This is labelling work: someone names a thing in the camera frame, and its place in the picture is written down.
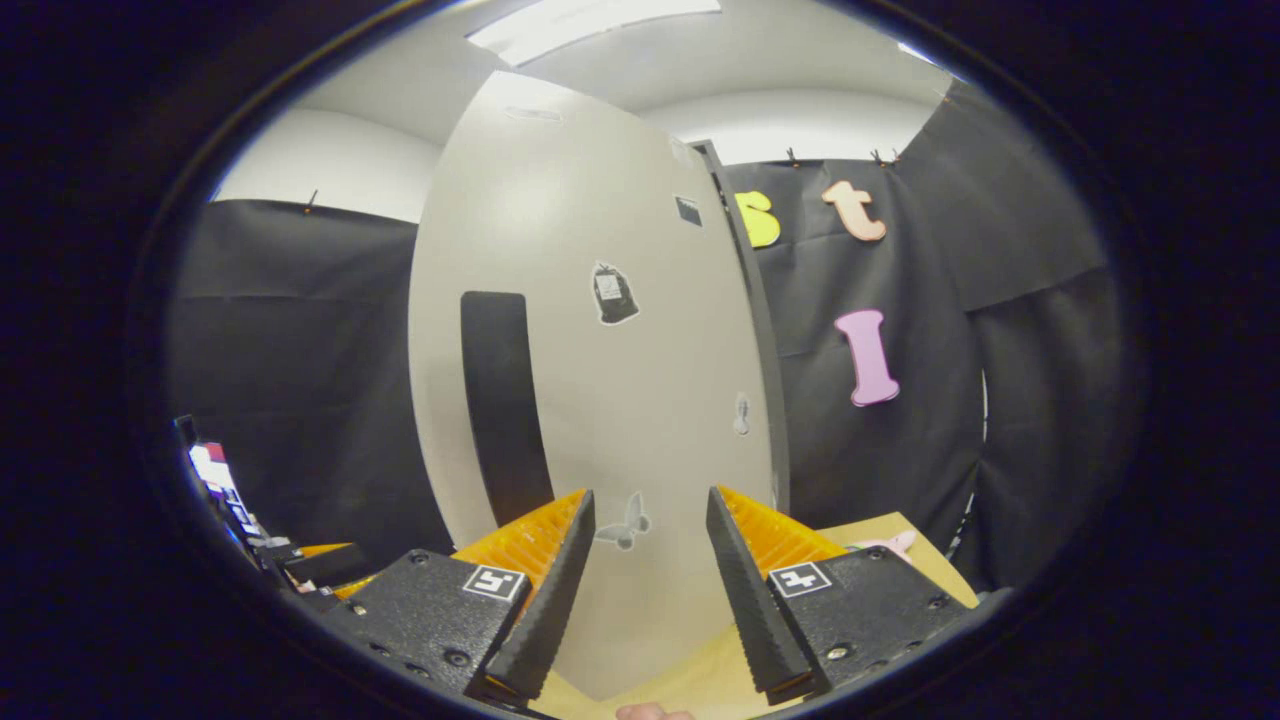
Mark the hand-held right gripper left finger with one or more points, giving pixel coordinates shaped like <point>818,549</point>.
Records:
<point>545,610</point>

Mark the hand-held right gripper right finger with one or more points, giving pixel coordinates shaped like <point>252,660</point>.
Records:
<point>755,600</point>

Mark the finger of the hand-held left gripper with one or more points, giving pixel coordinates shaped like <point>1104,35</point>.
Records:
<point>325,565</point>

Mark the dark grey cabinet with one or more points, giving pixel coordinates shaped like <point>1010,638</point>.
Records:
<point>771,400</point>

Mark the grey cabinet door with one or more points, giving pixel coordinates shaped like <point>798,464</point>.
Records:
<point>620,400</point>

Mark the green and pink toy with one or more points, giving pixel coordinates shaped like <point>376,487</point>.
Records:
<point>888,544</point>

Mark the black backdrop cloth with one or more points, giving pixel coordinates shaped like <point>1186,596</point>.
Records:
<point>300,350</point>

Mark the ceiling light panel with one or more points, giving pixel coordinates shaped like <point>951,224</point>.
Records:
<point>918,52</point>
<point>590,25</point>

